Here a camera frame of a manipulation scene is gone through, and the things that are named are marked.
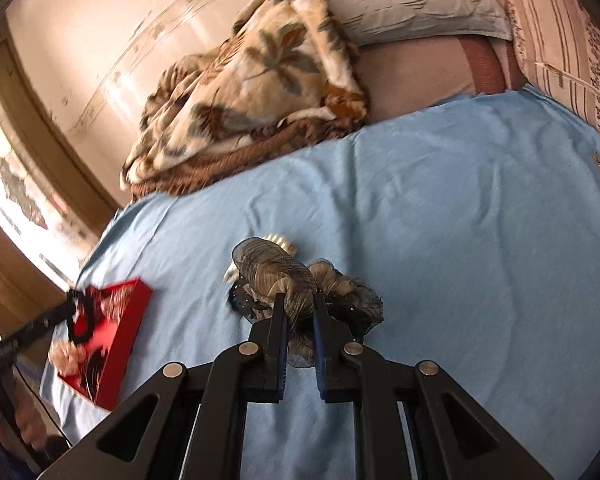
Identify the grey organza scrunchie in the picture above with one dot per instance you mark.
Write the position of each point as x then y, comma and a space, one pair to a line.
265, 269

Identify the brown ruffled blanket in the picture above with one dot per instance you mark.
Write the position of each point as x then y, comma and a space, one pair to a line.
201, 172

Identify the stained glass window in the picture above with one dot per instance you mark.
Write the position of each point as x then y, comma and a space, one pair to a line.
35, 218

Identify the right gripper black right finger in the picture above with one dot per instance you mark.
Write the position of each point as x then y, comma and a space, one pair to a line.
333, 376

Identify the pink striped pillow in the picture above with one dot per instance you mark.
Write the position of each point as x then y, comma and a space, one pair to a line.
557, 47

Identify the red jewelry tray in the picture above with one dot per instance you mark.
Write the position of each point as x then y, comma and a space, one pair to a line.
92, 359

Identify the light blue bed sheet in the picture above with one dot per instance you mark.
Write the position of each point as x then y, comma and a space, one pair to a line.
476, 221

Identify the floral beige blanket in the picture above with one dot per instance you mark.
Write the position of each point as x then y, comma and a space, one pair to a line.
285, 60

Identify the grey pillow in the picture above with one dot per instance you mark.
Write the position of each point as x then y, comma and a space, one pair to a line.
376, 21

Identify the person's left hand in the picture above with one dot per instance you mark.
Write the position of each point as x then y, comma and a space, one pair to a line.
35, 426

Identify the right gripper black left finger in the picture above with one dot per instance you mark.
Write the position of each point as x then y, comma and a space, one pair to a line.
268, 372

